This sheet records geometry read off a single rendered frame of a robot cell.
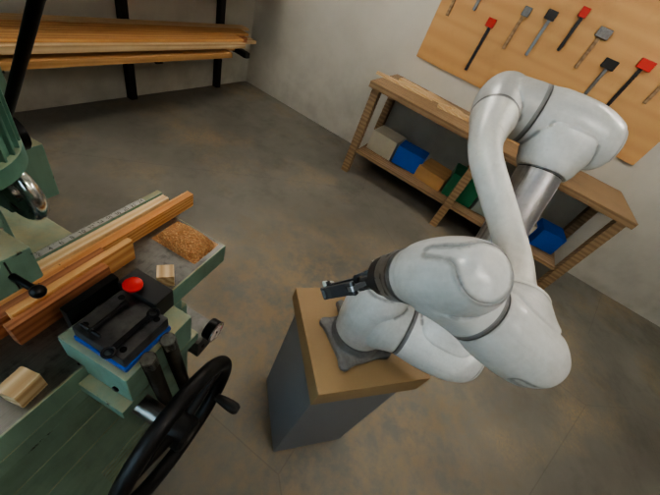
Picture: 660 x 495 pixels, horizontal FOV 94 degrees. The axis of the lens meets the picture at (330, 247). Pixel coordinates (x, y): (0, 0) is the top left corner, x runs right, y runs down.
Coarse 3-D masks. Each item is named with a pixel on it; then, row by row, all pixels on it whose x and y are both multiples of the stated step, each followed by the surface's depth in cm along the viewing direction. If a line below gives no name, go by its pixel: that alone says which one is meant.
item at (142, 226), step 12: (168, 204) 77; (180, 204) 79; (192, 204) 84; (144, 216) 72; (156, 216) 73; (168, 216) 77; (132, 228) 69; (144, 228) 72; (156, 228) 76; (108, 240) 65; (120, 240) 66; (132, 240) 70; (84, 252) 61; (60, 264) 58
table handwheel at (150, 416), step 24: (216, 360) 57; (192, 384) 50; (216, 384) 68; (144, 408) 56; (168, 408) 47; (192, 408) 58; (168, 432) 54; (192, 432) 57; (144, 456) 44; (168, 456) 63; (120, 480) 43; (144, 480) 58
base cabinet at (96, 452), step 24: (168, 384) 92; (96, 432) 67; (120, 432) 78; (144, 432) 94; (72, 456) 63; (96, 456) 72; (120, 456) 86; (48, 480) 59; (72, 480) 68; (96, 480) 80
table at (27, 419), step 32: (160, 256) 70; (192, 288) 74; (64, 320) 55; (0, 352) 49; (32, 352) 51; (64, 352) 52; (64, 384) 49; (96, 384) 53; (0, 416) 44; (32, 416) 46; (0, 448) 44
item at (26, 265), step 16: (0, 240) 44; (16, 240) 45; (0, 256) 43; (16, 256) 44; (32, 256) 46; (0, 272) 43; (16, 272) 45; (32, 272) 47; (0, 288) 44; (16, 288) 46
